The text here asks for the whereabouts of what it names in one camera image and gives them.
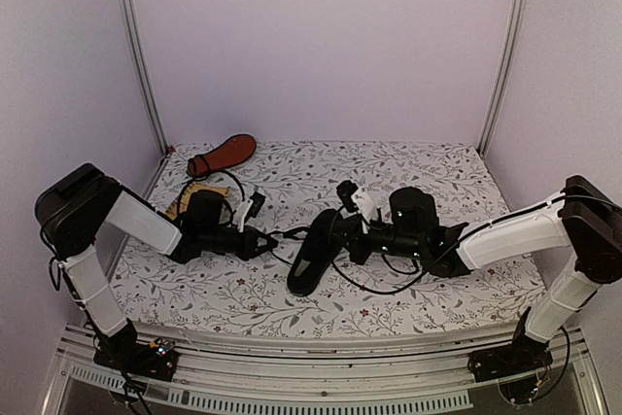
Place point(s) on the front aluminium rail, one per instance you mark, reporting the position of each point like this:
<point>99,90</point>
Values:
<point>409,374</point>

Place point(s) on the red-soled shoe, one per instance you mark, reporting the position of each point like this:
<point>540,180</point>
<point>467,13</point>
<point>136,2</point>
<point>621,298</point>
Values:
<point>234,151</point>

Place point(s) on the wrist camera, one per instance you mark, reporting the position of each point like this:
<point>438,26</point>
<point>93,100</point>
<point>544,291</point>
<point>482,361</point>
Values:
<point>357,200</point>
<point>247,209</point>

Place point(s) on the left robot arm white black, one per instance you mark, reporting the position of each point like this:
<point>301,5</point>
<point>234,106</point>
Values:
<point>72,212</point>

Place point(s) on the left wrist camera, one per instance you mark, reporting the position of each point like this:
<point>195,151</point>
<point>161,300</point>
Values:
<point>247,209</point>

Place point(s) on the left aluminium frame post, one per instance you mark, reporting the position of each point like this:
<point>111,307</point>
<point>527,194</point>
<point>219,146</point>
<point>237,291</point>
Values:
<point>142,73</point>

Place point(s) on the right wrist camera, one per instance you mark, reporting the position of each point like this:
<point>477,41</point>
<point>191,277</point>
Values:
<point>357,200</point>

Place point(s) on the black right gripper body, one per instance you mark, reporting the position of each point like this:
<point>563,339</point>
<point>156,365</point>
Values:
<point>361,253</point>

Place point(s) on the right aluminium frame post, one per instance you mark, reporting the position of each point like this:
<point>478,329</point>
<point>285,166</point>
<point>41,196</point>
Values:
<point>513,29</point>

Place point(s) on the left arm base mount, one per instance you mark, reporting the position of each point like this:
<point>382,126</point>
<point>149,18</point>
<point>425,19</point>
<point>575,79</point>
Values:
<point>155,362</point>

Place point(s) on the black shoe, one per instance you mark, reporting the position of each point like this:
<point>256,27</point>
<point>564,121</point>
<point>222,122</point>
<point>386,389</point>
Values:
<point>320,247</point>

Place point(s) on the aluminium frame post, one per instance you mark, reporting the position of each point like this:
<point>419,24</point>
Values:
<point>513,29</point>
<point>142,73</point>

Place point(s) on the floral tablecloth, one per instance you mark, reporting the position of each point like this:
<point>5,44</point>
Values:
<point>225,294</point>

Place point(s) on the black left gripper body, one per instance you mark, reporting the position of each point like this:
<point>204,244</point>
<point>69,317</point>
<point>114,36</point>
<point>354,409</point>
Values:
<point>243,251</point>

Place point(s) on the black shoelace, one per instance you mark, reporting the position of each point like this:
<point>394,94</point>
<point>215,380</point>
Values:
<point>293,234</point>

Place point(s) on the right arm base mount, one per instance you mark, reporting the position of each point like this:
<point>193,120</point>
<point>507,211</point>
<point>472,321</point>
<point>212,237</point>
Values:
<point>520,355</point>

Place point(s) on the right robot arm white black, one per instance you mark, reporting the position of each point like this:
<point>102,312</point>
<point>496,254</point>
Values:
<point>579,216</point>

